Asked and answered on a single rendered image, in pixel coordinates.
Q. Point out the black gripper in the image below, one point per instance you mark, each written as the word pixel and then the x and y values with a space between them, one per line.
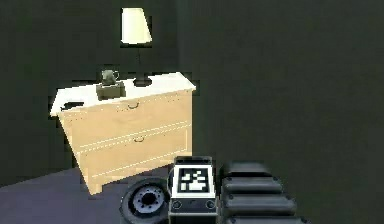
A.
pixel 146 201

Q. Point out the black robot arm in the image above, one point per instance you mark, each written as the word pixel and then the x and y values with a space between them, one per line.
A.
pixel 246 196

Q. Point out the beige chest of drawers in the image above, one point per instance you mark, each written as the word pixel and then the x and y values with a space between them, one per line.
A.
pixel 133 133

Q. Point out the grey tissue box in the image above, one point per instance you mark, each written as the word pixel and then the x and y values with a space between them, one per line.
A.
pixel 110 88

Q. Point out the small black flat object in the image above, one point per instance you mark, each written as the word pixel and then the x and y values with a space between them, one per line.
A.
pixel 71 105

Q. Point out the white shade table lamp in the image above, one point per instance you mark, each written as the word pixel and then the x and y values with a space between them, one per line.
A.
pixel 136 26

